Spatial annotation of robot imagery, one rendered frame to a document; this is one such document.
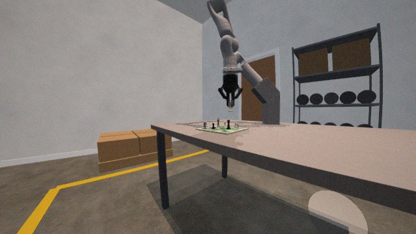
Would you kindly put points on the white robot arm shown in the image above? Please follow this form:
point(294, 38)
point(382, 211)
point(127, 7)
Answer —
point(229, 44)

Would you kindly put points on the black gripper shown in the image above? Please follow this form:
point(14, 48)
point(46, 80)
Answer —
point(230, 85)

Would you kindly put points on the green and white chessboard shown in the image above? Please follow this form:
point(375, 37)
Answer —
point(223, 130)

